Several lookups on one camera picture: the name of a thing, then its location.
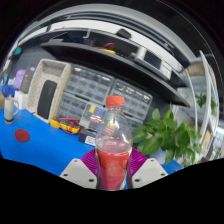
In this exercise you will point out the drawer cabinet with coloured labels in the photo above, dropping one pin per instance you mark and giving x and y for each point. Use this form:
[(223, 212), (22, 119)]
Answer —
[(76, 106)]

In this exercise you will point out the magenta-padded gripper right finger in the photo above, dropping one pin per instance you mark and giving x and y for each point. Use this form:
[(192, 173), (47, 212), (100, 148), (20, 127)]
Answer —
[(148, 171)]

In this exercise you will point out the flat round red coaster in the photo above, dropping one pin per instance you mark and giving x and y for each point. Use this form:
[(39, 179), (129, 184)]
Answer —
[(22, 135)]

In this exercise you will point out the grey small-parts drawer cabinet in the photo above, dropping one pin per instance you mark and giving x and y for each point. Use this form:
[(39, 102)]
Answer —
[(133, 98), (88, 83)]

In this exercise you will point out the dark grey box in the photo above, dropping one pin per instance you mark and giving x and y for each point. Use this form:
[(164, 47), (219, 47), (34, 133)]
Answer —
[(27, 80)]

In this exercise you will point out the green potted plant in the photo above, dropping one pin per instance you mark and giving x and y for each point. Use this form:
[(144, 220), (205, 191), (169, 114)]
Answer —
[(160, 136)]

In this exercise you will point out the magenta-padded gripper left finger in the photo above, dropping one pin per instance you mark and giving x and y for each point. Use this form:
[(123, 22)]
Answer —
[(78, 171)]

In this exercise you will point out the purple plastic bag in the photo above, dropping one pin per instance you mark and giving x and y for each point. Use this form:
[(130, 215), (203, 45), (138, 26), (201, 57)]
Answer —
[(19, 79)]

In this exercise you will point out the teal object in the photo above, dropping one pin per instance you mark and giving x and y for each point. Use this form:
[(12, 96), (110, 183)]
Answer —
[(17, 51)]

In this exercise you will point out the black shelf unit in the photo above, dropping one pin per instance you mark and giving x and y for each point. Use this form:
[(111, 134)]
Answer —
[(110, 63)]

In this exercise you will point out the clear bottle with red drink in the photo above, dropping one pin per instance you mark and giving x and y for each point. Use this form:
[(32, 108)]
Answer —
[(113, 160)]

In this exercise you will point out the yellow multimeter with red leads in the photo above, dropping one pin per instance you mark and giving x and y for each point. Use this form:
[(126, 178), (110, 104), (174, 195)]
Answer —
[(66, 126)]

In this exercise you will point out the blue box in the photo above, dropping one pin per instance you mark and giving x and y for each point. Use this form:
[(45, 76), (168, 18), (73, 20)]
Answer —
[(7, 90)]

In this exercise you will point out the white shelf unit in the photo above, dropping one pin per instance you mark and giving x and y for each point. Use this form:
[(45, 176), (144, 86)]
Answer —
[(206, 100)]

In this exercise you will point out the black rectangular speaker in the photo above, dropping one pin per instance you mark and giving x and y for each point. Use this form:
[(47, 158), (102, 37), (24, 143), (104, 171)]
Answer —
[(46, 99)]

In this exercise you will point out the white pegboard bin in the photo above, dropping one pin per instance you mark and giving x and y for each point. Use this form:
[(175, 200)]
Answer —
[(50, 71)]

